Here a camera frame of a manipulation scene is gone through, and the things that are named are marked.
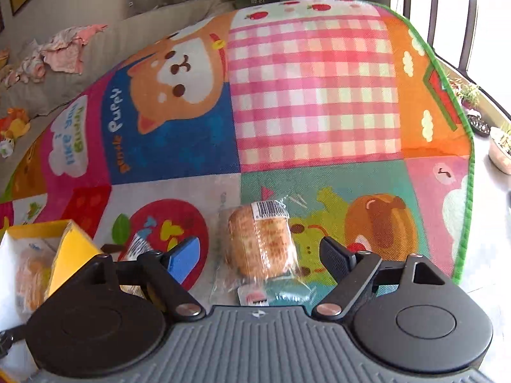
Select small red pink packet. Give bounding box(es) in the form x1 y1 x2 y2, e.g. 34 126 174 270
237 286 269 304

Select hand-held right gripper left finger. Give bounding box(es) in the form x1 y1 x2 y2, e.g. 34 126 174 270
76 236 203 323

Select small round bread packet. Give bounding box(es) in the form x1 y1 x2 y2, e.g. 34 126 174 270
210 197 308 304

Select black window frame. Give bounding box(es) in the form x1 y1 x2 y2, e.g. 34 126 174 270
403 0 480 76

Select pink clothes pile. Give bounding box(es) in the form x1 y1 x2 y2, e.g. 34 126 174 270
42 24 108 74

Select small green potted plant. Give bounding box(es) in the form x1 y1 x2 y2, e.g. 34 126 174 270
455 80 482 110

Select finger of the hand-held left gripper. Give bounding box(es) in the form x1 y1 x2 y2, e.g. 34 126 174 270
0 322 30 362

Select small dark plant pot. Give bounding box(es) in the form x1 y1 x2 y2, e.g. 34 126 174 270
467 114 492 137

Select grey sofa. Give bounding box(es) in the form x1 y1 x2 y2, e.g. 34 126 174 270
0 0 240 192

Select floral baby clothes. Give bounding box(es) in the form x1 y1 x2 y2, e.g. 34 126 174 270
2 46 50 86

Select orange plush toy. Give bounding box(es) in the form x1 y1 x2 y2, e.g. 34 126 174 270
0 108 32 140

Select yellow cardboard box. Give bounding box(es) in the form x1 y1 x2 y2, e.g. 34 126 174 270
0 219 105 381

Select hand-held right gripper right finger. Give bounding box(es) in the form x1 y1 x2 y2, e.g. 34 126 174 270
311 237 456 322

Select colourful cartoon play mat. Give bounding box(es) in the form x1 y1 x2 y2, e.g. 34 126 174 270
0 0 476 312

